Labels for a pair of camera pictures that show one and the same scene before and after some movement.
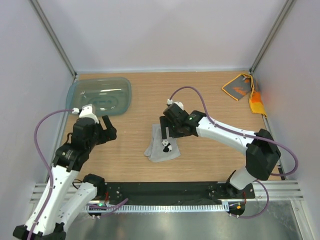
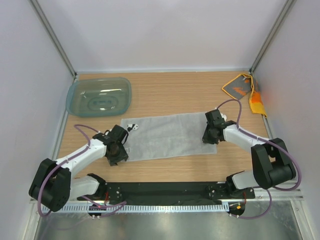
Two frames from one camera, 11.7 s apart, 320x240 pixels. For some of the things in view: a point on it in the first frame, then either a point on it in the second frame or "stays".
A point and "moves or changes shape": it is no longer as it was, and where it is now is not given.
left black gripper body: [96, 139] → [119, 154]
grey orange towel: [240, 85] stays
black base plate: [173, 191] stays
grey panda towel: [158, 149] moves or changes shape
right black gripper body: [179, 133] → [208, 136]
